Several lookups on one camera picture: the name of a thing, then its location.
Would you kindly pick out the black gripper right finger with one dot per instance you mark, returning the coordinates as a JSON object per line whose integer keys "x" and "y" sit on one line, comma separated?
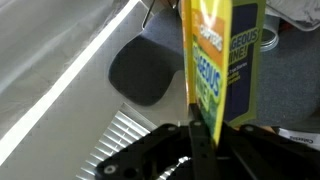
{"x": 239, "y": 159}

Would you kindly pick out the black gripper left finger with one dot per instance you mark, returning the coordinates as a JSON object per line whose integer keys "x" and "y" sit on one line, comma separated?
{"x": 203, "y": 154}

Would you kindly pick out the yellow book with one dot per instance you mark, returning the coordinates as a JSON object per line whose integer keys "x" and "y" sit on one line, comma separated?
{"x": 221, "y": 44}

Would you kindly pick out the grey office chair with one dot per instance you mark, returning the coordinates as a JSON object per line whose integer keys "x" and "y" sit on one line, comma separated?
{"x": 289, "y": 78}

